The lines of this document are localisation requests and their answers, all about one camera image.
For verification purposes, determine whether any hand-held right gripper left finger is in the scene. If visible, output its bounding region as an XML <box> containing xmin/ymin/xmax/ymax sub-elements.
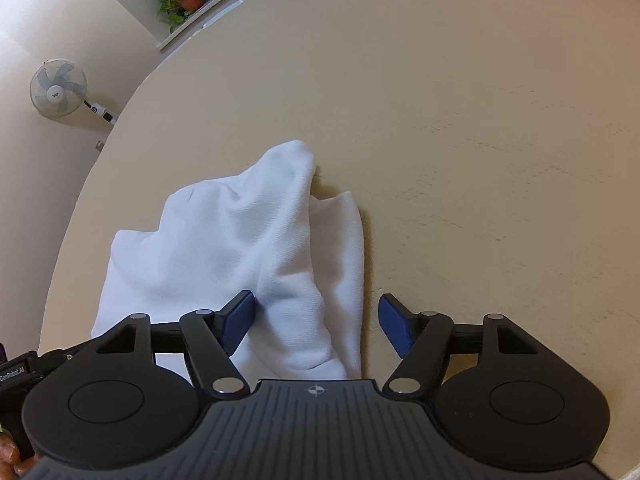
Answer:
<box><xmin>92</xmin><ymin>291</ymin><xmax>257</xmax><ymax>399</ymax></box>

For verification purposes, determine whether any white window ledge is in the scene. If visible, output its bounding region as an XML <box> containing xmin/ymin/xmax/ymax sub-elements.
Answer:
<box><xmin>157</xmin><ymin>0</ymin><xmax>311</xmax><ymax>52</ymax></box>

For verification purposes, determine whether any white small garment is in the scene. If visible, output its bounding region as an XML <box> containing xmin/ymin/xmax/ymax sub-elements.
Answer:
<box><xmin>90</xmin><ymin>140</ymin><xmax>364</xmax><ymax>382</ymax></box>

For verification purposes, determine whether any person's left hand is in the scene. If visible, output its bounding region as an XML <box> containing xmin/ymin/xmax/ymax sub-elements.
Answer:
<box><xmin>0</xmin><ymin>434</ymin><xmax>36</xmax><ymax>479</ymax></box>

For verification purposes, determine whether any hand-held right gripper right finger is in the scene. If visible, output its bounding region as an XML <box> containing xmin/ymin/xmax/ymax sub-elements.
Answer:
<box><xmin>378</xmin><ymin>293</ymin><xmax>544</xmax><ymax>401</ymax></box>

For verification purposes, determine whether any white standing fan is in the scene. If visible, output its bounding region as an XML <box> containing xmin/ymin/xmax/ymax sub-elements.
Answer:
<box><xmin>29</xmin><ymin>58</ymin><xmax>120</xmax><ymax>126</ymax></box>

